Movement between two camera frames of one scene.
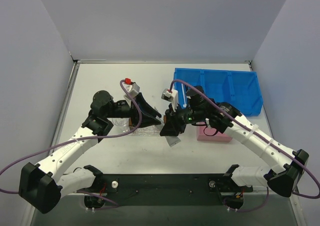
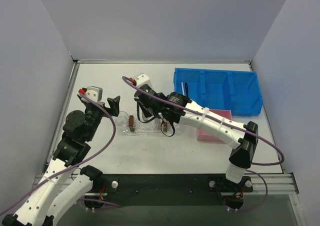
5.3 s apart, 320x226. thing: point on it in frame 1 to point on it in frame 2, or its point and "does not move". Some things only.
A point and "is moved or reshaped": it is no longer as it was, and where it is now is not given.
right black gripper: [175, 118] to [145, 108]
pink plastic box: [203, 133] does not move
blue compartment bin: [239, 90] does not move
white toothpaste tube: [172, 140] is moved or reshaped
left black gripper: [136, 111] to [110, 107]
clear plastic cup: [122, 124] does not move
